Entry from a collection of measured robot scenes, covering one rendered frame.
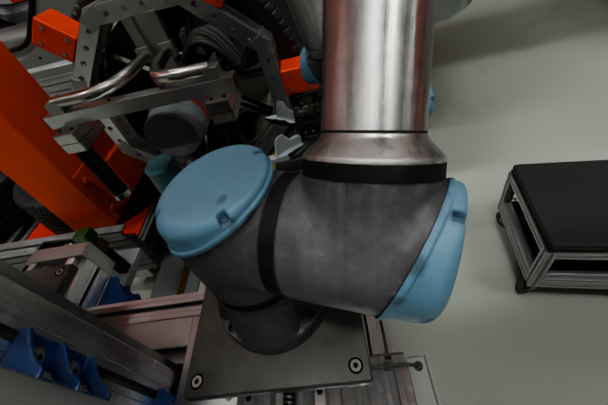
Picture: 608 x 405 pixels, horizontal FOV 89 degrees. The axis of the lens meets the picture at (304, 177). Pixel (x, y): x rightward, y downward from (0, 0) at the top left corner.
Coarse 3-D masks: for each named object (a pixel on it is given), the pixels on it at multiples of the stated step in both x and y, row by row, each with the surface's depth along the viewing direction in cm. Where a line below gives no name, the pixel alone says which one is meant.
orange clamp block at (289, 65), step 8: (280, 64) 82; (288, 64) 80; (296, 64) 79; (280, 72) 79; (288, 72) 79; (296, 72) 79; (288, 80) 80; (296, 80) 80; (304, 80) 80; (288, 88) 82; (296, 88) 82; (304, 88) 82; (312, 88) 82
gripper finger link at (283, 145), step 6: (276, 138) 59; (282, 138) 60; (288, 138) 61; (294, 138) 62; (300, 138) 63; (276, 144) 60; (282, 144) 61; (288, 144) 61; (294, 144) 62; (300, 144) 63; (276, 150) 61; (282, 150) 62; (288, 150) 62; (270, 156) 62; (276, 156) 62; (282, 156) 62; (288, 156) 62; (276, 162) 62
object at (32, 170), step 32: (0, 64) 77; (0, 96) 75; (32, 96) 83; (0, 128) 77; (32, 128) 82; (0, 160) 84; (32, 160) 85; (64, 160) 90; (32, 192) 93; (64, 192) 93; (96, 192) 98; (96, 224) 105
